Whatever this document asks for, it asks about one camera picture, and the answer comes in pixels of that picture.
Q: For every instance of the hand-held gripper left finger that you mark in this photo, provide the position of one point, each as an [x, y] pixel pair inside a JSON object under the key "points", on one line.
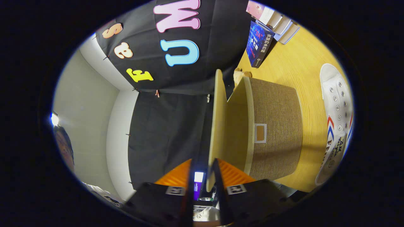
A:
{"points": [[190, 208]]}

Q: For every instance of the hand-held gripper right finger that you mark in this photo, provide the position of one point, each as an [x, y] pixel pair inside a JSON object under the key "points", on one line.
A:
{"points": [[221, 205]]}

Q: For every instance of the brown fabric storage box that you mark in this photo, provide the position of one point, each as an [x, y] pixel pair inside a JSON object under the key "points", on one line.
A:
{"points": [[274, 126]]}

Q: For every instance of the white canvas shoe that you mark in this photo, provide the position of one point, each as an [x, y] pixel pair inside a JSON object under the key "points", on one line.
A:
{"points": [[336, 104]]}

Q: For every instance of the lit screen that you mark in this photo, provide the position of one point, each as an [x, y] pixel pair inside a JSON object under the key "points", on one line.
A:
{"points": [[198, 181]]}

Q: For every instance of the person's white shirt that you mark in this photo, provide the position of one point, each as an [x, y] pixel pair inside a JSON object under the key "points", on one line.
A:
{"points": [[101, 194]]}

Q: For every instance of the brown plush toy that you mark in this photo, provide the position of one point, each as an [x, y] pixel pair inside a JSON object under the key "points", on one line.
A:
{"points": [[240, 75]]}

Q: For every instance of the person's head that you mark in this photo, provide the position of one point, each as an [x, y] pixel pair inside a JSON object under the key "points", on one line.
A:
{"points": [[64, 148]]}

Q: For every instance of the ceiling light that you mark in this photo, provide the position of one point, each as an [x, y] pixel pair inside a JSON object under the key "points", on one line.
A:
{"points": [[54, 119]]}

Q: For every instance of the dark blue book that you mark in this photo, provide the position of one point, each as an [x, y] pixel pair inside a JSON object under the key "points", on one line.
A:
{"points": [[257, 44]]}

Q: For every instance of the light blue book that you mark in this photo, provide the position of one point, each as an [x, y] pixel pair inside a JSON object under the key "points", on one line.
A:
{"points": [[290, 33]]}

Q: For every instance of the white cover book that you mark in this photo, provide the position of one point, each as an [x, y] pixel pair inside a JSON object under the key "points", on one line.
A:
{"points": [[282, 25]]}

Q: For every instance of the pink cover book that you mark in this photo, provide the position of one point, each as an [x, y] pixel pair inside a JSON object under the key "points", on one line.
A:
{"points": [[255, 8]]}

